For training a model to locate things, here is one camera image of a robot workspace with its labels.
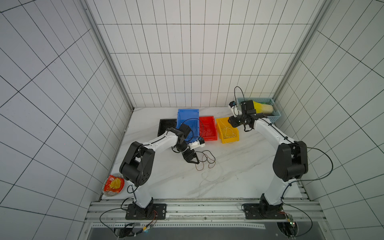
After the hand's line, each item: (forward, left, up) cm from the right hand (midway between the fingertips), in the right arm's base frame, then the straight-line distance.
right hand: (226, 117), depth 93 cm
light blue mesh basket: (+16, -40, -12) cm, 45 cm away
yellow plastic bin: (-2, +3, -8) cm, 9 cm away
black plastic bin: (-1, +40, -7) cm, 41 cm away
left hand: (-26, +20, -9) cm, 34 cm away
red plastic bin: (+5, +10, -11) cm, 16 cm away
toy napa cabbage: (+19, -30, -9) cm, 37 cm away
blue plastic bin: (-8, +22, +8) cm, 25 cm away
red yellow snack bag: (-42, +62, -12) cm, 75 cm away
